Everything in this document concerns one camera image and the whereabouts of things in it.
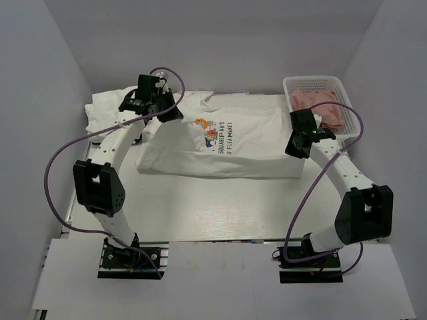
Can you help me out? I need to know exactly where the pink t shirt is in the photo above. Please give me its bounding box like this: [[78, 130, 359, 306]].
[[290, 89, 346, 132]]

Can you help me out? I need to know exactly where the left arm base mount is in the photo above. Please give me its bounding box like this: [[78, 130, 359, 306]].
[[97, 239, 169, 280]]

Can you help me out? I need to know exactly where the white plastic basket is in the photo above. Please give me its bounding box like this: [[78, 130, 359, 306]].
[[283, 75, 360, 141]]

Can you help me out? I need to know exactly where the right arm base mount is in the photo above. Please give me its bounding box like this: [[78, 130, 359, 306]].
[[272, 247, 343, 284]]

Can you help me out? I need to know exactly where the white printed t shirt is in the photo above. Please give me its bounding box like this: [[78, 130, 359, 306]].
[[135, 91, 304, 179]]

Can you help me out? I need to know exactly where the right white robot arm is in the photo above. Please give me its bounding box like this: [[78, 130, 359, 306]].
[[283, 109, 394, 266]]

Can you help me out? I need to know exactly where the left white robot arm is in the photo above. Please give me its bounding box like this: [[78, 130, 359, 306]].
[[73, 73, 183, 266]]

